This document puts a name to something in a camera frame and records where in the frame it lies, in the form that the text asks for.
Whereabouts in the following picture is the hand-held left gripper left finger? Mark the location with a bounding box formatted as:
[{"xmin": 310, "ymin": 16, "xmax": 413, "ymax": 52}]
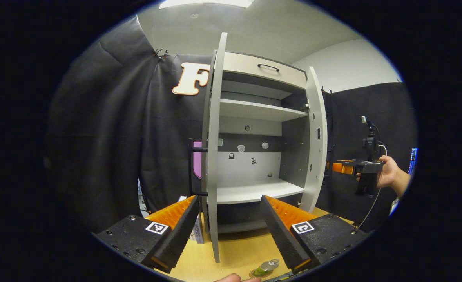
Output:
[{"xmin": 92, "ymin": 195, "xmax": 201, "ymax": 274}]

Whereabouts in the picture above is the ceiling light panel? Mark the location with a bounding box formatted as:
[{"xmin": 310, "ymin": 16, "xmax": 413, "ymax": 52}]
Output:
[{"xmin": 159, "ymin": 0, "xmax": 255, "ymax": 9}]

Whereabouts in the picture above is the white printed carton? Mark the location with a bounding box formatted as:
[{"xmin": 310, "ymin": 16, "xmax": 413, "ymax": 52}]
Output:
[{"xmin": 177, "ymin": 195, "xmax": 205, "ymax": 244}]

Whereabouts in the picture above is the grey and white cabinet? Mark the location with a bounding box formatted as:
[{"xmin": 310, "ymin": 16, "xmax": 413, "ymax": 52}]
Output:
[{"xmin": 215, "ymin": 51, "xmax": 310, "ymax": 235}]

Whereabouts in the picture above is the white drawer with black handle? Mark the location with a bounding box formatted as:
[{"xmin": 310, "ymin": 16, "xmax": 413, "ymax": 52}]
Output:
[{"xmin": 222, "ymin": 52, "xmax": 308, "ymax": 90}]

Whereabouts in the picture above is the round brown coaster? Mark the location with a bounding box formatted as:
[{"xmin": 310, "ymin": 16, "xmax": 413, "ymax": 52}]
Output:
[{"xmin": 248, "ymin": 266, "xmax": 280, "ymax": 280}]

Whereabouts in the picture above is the blue lit monitor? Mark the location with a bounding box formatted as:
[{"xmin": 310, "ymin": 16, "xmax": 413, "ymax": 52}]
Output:
[{"xmin": 408, "ymin": 148, "xmax": 418, "ymax": 175}]

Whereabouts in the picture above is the white cabinet door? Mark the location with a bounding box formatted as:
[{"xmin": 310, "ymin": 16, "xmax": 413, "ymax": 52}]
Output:
[
  {"xmin": 188, "ymin": 32, "xmax": 228, "ymax": 263},
  {"xmin": 299, "ymin": 66, "xmax": 328, "ymax": 214}
]

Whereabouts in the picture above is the green label bottle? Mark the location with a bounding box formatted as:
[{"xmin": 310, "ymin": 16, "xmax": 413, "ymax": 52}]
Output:
[{"xmin": 253, "ymin": 258, "xmax": 281, "ymax": 277}]

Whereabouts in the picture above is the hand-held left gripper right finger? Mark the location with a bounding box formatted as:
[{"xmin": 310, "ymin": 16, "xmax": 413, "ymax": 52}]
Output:
[{"xmin": 260, "ymin": 195, "xmax": 368, "ymax": 271}]

